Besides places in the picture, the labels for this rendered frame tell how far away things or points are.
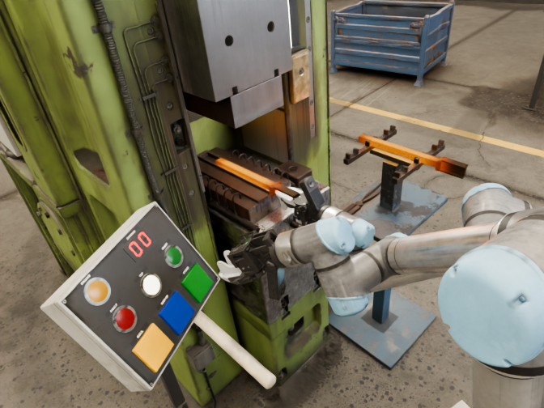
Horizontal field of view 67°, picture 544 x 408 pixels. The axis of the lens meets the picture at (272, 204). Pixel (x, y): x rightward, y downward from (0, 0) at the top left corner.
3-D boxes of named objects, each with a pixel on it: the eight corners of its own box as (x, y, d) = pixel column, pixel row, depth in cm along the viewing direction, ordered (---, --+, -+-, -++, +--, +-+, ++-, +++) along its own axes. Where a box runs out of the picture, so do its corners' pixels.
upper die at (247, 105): (283, 104, 128) (281, 74, 122) (235, 129, 117) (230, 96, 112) (203, 80, 154) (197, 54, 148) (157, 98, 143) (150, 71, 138)
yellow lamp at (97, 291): (114, 295, 87) (108, 281, 84) (94, 308, 85) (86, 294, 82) (108, 288, 89) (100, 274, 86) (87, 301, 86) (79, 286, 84)
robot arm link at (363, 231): (360, 257, 118) (361, 233, 113) (330, 240, 124) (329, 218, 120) (376, 242, 122) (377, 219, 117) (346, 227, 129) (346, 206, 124)
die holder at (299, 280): (331, 271, 179) (330, 185, 153) (269, 326, 159) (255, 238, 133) (246, 221, 213) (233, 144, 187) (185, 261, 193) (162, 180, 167)
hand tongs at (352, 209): (418, 155, 199) (418, 153, 198) (426, 157, 196) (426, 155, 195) (339, 214, 167) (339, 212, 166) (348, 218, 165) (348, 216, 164)
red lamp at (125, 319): (141, 322, 90) (135, 309, 87) (121, 336, 87) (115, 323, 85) (133, 315, 92) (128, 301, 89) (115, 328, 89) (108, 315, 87)
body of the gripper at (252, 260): (237, 235, 96) (277, 222, 89) (258, 261, 99) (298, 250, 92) (223, 257, 91) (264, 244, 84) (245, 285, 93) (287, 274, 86)
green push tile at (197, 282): (213, 282, 110) (197, 261, 107) (200, 303, 105) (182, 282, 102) (209, 283, 111) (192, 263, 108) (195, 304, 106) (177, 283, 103)
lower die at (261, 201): (291, 197, 149) (290, 178, 144) (251, 225, 138) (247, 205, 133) (219, 163, 175) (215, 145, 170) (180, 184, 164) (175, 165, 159)
